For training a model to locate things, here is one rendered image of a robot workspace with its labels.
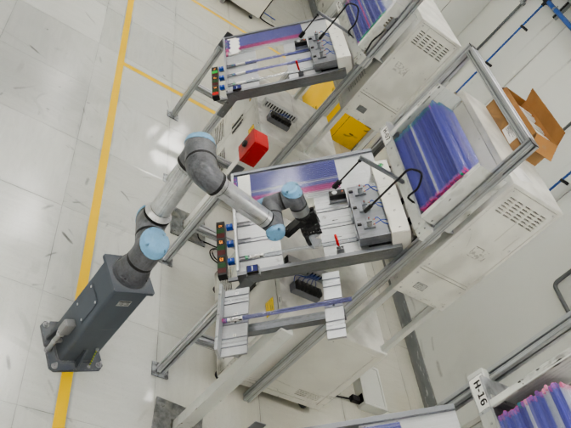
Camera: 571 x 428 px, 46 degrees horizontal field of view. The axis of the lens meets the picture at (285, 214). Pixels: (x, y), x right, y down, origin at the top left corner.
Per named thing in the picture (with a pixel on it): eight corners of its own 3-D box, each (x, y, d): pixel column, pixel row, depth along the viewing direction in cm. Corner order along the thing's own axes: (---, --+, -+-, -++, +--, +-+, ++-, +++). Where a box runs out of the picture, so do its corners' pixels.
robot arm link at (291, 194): (277, 183, 271) (297, 177, 270) (286, 202, 278) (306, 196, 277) (279, 196, 265) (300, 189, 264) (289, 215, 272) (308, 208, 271)
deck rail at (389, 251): (240, 284, 288) (236, 275, 284) (240, 281, 290) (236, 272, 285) (403, 256, 286) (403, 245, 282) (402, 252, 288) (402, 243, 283)
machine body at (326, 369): (209, 383, 334) (283, 312, 303) (207, 279, 386) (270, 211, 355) (311, 415, 364) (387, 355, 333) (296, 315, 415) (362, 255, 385)
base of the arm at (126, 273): (117, 288, 261) (129, 273, 256) (109, 256, 269) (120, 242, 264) (150, 290, 271) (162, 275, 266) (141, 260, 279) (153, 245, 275)
